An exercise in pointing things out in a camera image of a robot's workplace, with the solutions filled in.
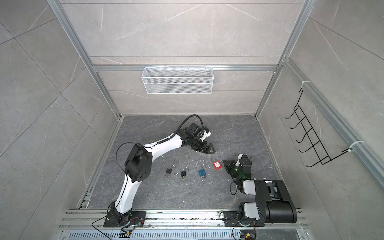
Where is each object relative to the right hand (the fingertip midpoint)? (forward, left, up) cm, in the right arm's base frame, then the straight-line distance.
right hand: (223, 159), depth 92 cm
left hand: (+4, +8, +7) cm, 11 cm away
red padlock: (-2, +4, -2) cm, 5 cm away
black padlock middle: (-8, +25, -2) cm, 26 cm away
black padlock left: (-5, +34, -2) cm, 34 cm away
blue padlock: (-8, +14, -2) cm, 16 cm away
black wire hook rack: (-10, -36, +29) cm, 47 cm away
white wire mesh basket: (+48, +28, +27) cm, 61 cm away
